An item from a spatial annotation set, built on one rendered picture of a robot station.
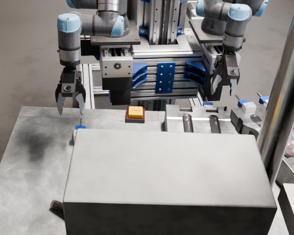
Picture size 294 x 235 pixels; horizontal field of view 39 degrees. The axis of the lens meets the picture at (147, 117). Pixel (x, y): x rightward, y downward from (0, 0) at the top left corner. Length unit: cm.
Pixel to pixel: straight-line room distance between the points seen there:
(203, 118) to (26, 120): 74
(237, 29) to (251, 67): 231
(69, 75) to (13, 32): 290
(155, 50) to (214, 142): 136
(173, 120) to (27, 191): 62
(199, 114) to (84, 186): 116
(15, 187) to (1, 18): 327
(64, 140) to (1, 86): 189
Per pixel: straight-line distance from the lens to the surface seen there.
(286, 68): 76
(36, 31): 433
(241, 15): 161
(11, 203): 150
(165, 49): 203
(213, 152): 67
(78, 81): 149
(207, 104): 186
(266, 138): 85
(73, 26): 142
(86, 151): 65
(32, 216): 145
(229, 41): 164
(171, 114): 169
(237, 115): 180
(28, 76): 361
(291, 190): 91
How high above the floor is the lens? 191
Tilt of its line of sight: 38 degrees down
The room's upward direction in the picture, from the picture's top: 4 degrees clockwise
